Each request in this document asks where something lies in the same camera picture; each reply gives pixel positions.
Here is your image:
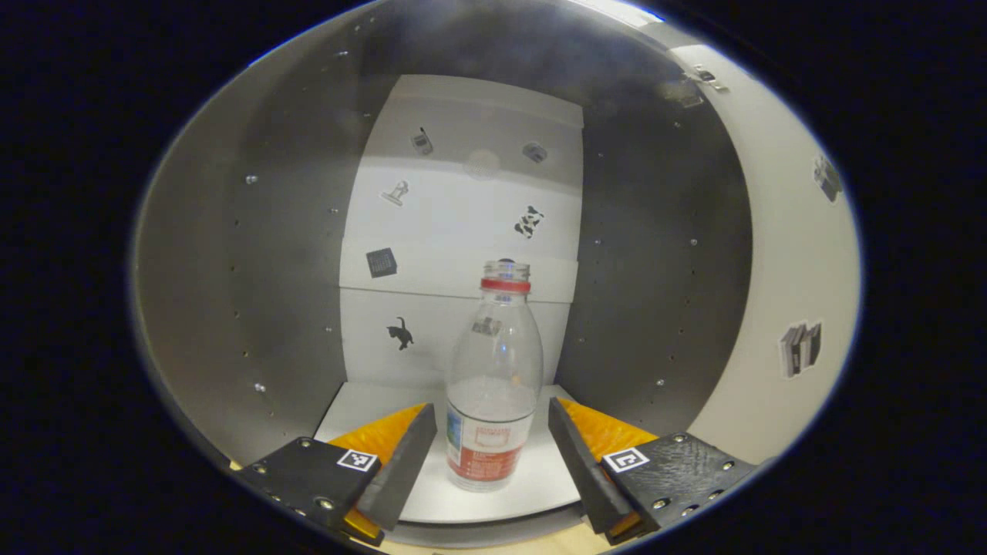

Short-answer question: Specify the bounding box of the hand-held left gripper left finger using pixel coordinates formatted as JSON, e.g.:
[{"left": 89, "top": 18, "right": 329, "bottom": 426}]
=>
[{"left": 231, "top": 402, "right": 438, "bottom": 548}]

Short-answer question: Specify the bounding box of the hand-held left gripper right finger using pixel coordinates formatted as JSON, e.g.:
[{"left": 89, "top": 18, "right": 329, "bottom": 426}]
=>
[{"left": 547, "top": 397, "right": 758, "bottom": 547}]

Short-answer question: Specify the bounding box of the clear bottle with red label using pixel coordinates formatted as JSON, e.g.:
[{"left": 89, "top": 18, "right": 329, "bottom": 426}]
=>
[{"left": 445, "top": 260, "right": 545, "bottom": 493}]

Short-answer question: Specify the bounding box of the dark grey cabinet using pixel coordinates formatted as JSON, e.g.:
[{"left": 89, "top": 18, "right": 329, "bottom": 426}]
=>
[{"left": 131, "top": 0, "right": 756, "bottom": 550}]

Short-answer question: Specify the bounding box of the beige cabinet door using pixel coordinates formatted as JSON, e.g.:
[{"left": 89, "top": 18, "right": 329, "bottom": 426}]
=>
[{"left": 667, "top": 42, "right": 863, "bottom": 467}]

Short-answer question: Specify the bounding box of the metal cabinet door hinge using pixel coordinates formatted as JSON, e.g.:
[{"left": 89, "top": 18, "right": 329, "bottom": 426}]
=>
[{"left": 679, "top": 66, "right": 729, "bottom": 97}]

